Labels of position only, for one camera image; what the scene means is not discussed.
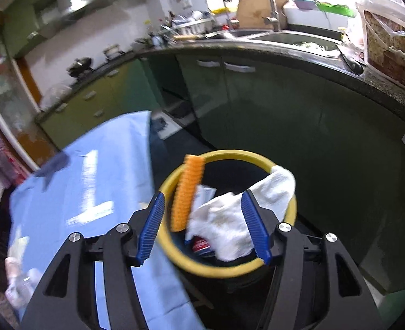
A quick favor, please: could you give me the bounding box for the white red packet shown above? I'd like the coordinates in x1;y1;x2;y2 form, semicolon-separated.
184;185;217;258

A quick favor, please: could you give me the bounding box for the cardboard cutting board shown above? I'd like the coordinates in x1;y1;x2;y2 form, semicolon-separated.
237;0;289;29

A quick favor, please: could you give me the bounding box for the red patterned hanging cloth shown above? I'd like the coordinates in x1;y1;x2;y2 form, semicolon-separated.
0;136;29;188

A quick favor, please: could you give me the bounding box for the light blue tablecloth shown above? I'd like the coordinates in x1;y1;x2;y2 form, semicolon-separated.
8;110;205;329

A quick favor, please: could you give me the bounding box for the black wok on stove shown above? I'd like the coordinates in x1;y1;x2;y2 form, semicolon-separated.
66;57;93;78

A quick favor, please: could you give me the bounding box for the clear bag of food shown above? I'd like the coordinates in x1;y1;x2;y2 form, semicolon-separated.
355;0;405;90

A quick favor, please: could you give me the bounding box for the orange ribbed sponge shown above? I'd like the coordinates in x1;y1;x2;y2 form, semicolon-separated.
170;154;205;232

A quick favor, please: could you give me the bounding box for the yellow-rimmed dark trash bin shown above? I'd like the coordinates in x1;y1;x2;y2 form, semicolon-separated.
157;150;297;279

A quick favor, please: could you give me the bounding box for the crumpled white tissue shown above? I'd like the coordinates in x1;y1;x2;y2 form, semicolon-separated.
4;246;43;311

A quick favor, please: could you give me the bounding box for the white cloth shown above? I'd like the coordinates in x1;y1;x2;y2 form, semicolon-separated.
184;164;297;262

